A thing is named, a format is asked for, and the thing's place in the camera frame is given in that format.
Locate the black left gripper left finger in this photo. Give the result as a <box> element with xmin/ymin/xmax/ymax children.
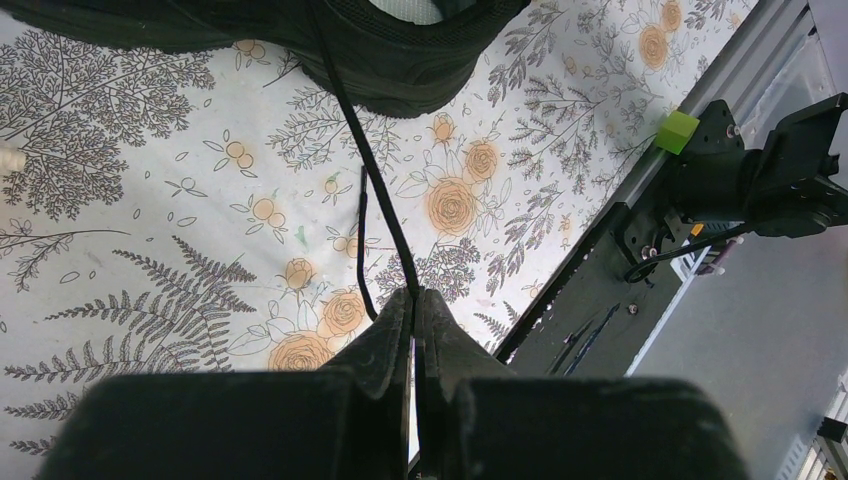
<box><xmin>39</xmin><ymin>289</ymin><xmax>414</xmax><ymax>479</ymax></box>

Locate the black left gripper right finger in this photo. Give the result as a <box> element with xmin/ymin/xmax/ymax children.
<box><xmin>414</xmin><ymin>289</ymin><xmax>748</xmax><ymax>479</ymax></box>

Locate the black shoelace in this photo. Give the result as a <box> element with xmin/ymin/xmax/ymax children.
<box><xmin>306</xmin><ymin>3</ymin><xmax>420</xmax><ymax>307</ymax></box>

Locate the black sneaker shoe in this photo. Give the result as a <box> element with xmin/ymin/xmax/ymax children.
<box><xmin>1</xmin><ymin>1</ymin><xmax>528</xmax><ymax>118</ymax></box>

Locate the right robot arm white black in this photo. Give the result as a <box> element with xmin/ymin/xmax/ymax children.
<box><xmin>623</xmin><ymin>92</ymin><xmax>847</xmax><ymax>283</ymax></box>

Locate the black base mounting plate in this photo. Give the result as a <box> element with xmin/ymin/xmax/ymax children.
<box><xmin>495</xmin><ymin>202</ymin><xmax>691</xmax><ymax>379</ymax></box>

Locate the floral patterned table mat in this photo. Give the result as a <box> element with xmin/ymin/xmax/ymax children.
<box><xmin>1</xmin><ymin>1</ymin><xmax>754</xmax><ymax>479</ymax></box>

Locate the green rectangular block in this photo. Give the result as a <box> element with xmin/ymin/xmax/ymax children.
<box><xmin>654</xmin><ymin>110</ymin><xmax>700</xmax><ymax>155</ymax></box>

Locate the multicolour toy brick stack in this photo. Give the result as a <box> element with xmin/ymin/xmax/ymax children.
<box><xmin>0</xmin><ymin>147</ymin><xmax>27</xmax><ymax>176</ymax></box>

